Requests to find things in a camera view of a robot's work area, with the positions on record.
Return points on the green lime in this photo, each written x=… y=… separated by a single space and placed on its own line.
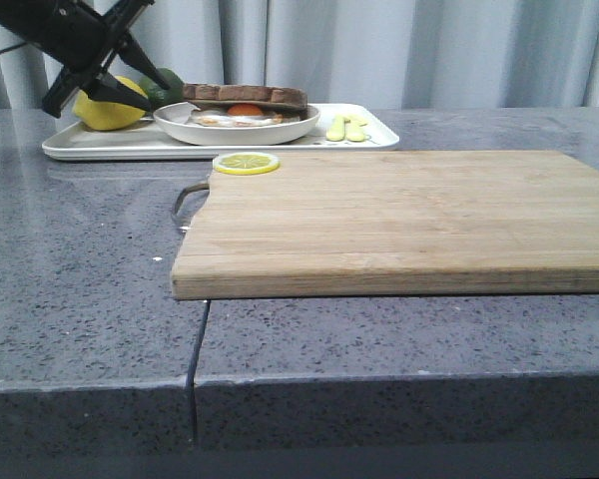
x=160 y=97

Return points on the bread slice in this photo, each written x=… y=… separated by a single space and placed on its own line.
x=254 y=94
x=289 y=117

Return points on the lemon slice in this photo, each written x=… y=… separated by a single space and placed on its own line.
x=246 y=163

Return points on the white round plate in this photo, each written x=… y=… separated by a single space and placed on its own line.
x=229 y=135

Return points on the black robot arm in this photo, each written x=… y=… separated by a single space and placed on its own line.
x=27 y=20

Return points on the wooden cutting board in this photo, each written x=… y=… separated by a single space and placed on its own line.
x=405 y=223

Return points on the yellow plastic knife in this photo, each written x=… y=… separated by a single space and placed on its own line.
x=354 y=128

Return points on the grey pleated curtain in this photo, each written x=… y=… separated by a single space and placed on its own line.
x=386 y=54

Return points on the fried egg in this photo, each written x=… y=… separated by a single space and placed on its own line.
x=237 y=116

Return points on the white bear tray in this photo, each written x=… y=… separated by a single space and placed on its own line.
x=162 y=140

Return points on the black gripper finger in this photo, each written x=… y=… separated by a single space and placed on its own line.
x=107 y=88
x=131 y=53

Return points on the yellow plastic fork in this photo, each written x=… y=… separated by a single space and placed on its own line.
x=336 y=129

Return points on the metal cutting board handle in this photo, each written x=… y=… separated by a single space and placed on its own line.
x=179 y=220

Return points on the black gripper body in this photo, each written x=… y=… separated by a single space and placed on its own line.
x=84 y=42

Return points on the yellow lemon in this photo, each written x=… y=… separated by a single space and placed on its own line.
x=105 y=116

